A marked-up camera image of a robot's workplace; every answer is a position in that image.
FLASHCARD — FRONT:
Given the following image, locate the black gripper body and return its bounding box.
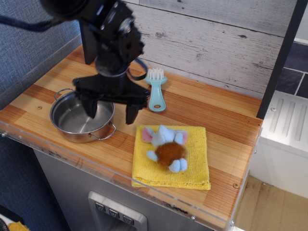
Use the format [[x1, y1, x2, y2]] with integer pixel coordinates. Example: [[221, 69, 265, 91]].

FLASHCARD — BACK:
[[73, 70, 150, 108]]

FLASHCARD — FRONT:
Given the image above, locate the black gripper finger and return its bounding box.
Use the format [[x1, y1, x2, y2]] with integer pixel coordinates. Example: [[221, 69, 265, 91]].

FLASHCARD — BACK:
[[80, 95, 99, 118], [126, 104, 140, 125]]

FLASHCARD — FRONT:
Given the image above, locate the silver steel pot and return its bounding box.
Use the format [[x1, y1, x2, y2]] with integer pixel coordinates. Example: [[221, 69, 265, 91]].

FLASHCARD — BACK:
[[50, 88, 117, 143]]

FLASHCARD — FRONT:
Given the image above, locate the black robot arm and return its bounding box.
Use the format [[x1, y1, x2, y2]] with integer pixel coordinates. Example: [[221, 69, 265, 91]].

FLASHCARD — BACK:
[[40, 0, 150, 125]]

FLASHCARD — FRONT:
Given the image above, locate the light blue brush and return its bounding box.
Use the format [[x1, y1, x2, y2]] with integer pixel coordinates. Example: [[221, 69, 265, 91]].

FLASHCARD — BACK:
[[145, 68, 167, 112]]

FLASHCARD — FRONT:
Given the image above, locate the yellow folded cloth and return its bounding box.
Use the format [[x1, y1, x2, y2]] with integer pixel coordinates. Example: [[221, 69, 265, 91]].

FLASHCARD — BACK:
[[131, 125, 211, 190]]

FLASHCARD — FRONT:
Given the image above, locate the blue plush elephant toy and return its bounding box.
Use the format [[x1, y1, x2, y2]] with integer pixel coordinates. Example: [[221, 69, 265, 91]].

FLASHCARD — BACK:
[[141, 125, 189, 173]]

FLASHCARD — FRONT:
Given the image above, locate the clear acrylic edge guard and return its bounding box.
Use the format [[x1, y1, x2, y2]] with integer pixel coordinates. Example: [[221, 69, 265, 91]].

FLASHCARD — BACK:
[[0, 123, 234, 231]]

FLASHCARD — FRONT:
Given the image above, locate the silver dispenser panel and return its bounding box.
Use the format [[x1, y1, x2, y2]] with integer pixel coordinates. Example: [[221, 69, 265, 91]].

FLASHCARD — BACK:
[[88, 191, 148, 231]]

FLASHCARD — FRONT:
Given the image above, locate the yellow black object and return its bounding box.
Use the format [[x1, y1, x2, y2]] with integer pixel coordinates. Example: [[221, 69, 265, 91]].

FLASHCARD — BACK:
[[0, 219, 30, 231]]

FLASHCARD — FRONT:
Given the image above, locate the white ribbed cabinet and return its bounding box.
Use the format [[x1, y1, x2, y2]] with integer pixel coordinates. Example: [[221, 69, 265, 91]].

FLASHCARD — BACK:
[[250, 91, 308, 198]]

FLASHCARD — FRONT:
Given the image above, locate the black left shelf post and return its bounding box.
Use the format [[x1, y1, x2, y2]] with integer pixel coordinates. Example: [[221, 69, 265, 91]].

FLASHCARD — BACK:
[[79, 19, 99, 64]]

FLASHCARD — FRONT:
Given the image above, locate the black shelf post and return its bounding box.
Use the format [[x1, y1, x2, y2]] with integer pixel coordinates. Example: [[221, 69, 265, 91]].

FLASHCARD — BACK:
[[257, 0, 308, 119], [79, 19, 99, 64]]

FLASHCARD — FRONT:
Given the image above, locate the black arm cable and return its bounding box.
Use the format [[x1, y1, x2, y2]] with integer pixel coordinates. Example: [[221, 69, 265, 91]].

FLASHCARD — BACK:
[[0, 14, 149, 82]]

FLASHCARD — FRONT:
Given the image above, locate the black right shelf post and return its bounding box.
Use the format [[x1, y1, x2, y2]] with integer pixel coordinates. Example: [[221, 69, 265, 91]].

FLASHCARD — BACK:
[[257, 0, 308, 119]]

